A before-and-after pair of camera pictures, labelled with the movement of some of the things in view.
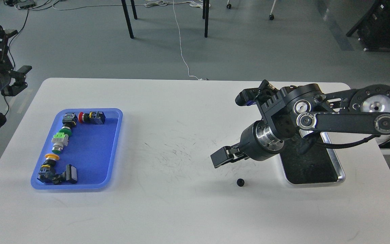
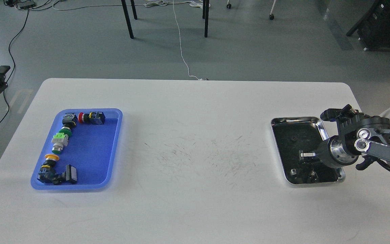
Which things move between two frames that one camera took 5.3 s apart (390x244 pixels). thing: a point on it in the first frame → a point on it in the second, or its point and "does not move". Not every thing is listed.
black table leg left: [127, 16] does not move
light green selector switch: [60, 140] does not move
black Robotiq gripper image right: [258, 142] → [331, 151]
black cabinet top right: [387, 26] does not move
